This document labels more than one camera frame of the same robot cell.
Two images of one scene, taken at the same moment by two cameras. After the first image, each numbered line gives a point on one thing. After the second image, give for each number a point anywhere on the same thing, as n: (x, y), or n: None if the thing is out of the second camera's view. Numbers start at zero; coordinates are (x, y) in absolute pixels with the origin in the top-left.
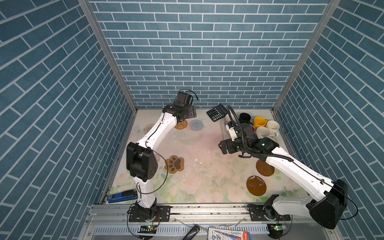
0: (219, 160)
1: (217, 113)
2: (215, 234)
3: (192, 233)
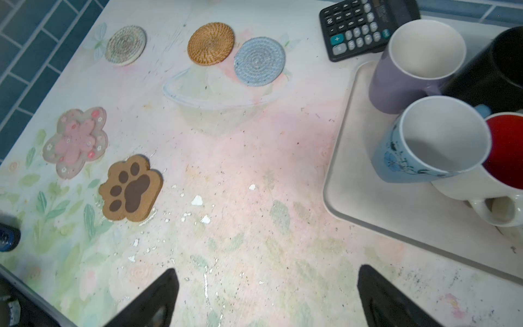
0: (416, 214)
1: (356, 28)
2: None
3: None
